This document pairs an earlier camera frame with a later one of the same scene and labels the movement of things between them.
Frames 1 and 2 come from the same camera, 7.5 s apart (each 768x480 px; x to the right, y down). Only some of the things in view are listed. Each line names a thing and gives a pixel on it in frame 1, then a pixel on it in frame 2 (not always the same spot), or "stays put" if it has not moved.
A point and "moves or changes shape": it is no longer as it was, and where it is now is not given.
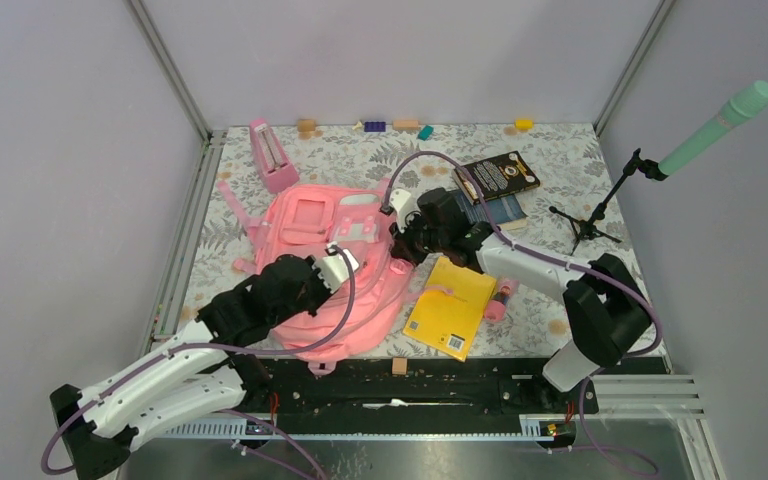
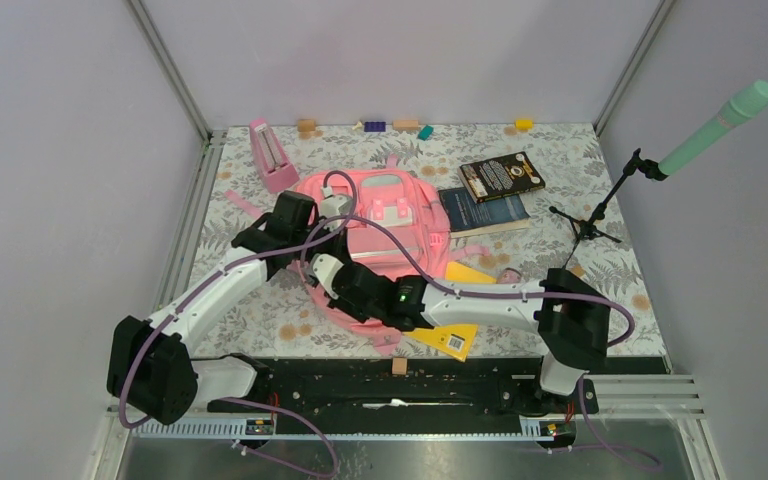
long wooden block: (406, 123) stays put
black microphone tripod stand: (588, 228) stays put
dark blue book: (498, 210) stays put
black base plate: (298, 387) stays put
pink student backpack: (298, 220) moves or changes shape
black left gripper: (325, 293) → (339, 243)
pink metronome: (276, 173) stays put
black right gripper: (402, 246) → (340, 304)
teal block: (425, 132) stays put
